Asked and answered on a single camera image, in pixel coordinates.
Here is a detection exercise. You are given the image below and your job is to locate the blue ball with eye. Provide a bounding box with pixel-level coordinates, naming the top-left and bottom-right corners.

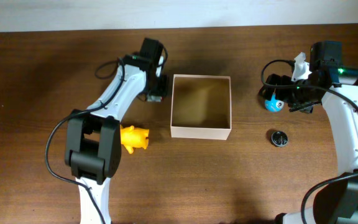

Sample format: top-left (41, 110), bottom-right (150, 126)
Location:
top-left (264, 94), bottom-right (285, 113)

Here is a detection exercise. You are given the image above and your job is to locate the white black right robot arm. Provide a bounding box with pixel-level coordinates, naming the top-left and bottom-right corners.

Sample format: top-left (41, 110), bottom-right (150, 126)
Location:
top-left (259, 40), bottom-right (358, 223)

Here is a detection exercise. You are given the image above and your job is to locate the beige open cardboard box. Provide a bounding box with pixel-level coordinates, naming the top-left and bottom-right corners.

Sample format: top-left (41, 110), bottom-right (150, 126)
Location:
top-left (170, 74), bottom-right (232, 140)

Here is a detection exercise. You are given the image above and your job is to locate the black round turbine cap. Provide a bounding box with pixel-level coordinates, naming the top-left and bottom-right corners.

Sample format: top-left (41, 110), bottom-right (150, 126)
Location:
top-left (271, 131), bottom-right (288, 147)

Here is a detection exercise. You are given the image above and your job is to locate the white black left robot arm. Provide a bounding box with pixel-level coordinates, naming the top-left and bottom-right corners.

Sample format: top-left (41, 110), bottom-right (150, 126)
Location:
top-left (65, 38), bottom-right (168, 223)

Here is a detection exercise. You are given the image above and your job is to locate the yellow rubber animal toy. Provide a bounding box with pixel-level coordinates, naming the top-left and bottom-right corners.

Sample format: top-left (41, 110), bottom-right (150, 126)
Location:
top-left (120, 125), bottom-right (150, 154)

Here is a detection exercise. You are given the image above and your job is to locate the grey red toy car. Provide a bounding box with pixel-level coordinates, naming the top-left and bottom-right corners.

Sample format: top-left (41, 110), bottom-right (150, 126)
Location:
top-left (146, 94), bottom-right (163, 103)

